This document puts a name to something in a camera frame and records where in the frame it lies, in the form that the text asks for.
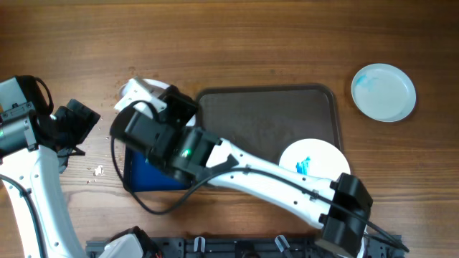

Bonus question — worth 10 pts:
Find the white plate blue stain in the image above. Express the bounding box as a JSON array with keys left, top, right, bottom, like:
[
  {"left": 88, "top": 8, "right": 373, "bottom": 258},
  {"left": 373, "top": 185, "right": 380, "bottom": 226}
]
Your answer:
[{"left": 351, "top": 63, "right": 417, "bottom": 123}]

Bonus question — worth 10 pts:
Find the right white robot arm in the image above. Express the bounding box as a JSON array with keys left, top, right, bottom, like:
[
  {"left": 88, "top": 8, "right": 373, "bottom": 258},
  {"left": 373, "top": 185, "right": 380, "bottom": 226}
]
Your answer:
[{"left": 110, "top": 86, "right": 372, "bottom": 257}]

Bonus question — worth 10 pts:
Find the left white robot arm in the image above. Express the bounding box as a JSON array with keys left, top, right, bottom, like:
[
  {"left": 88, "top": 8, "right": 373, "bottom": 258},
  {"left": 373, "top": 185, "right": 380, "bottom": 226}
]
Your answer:
[{"left": 1, "top": 98, "right": 100, "bottom": 257}]

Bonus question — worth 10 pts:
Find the blue water tray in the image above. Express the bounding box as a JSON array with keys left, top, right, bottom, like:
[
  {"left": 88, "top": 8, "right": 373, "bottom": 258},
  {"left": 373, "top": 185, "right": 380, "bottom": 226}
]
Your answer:
[{"left": 123, "top": 148, "right": 189, "bottom": 192}]

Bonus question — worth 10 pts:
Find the dark brown serving tray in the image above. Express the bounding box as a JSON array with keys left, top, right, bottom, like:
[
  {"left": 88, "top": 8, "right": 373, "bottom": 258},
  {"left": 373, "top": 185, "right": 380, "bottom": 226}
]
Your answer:
[{"left": 196, "top": 84, "right": 343, "bottom": 163}]

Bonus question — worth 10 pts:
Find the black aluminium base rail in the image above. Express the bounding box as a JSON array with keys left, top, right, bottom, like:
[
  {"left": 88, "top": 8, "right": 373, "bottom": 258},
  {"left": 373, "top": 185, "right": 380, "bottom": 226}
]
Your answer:
[{"left": 85, "top": 234, "right": 405, "bottom": 258}]

